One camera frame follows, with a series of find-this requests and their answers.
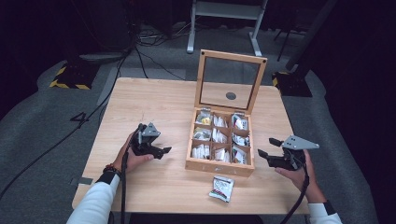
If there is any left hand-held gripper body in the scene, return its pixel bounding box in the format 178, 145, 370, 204
129, 121, 163, 158

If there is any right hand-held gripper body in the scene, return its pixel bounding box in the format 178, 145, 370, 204
267, 134, 320, 172

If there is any group of tea bag packets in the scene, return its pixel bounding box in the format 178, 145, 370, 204
191, 107, 251, 165

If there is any wooden tea box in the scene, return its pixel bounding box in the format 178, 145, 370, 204
185, 49, 268, 178

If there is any silver striped tea bag sachet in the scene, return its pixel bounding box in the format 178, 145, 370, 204
207, 175, 235, 203

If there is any person's left hand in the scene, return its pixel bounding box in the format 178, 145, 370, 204
111, 132, 155, 174

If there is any person's right hand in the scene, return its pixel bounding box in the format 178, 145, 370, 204
274, 148, 327, 204

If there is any black yellow striped stand base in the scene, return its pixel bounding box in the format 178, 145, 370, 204
271, 70, 314, 98
49, 62, 101, 91

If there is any grey tape piece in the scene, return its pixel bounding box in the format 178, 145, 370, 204
69, 176, 94, 187

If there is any black tripod stand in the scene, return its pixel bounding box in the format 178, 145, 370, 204
273, 27, 302, 63

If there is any dark slanted stand pole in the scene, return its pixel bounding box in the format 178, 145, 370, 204
284, 0, 340, 71

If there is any beaded bracelet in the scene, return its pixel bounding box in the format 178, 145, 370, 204
102, 163, 123, 180

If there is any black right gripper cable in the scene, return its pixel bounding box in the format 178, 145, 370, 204
279, 155, 311, 224

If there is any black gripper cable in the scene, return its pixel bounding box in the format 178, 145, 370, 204
120, 130, 138, 224
279, 155, 311, 224

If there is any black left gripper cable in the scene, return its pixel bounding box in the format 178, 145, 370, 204
120, 130, 138, 224

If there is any thin black floor cable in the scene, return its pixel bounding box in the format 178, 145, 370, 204
134, 46, 187, 82

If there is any long black floor cable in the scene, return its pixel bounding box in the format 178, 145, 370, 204
0, 50, 131, 201

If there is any tangle of floor cables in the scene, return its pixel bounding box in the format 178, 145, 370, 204
135, 21, 195, 49

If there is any white metal desk frame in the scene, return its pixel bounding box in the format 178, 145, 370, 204
186, 0, 269, 60

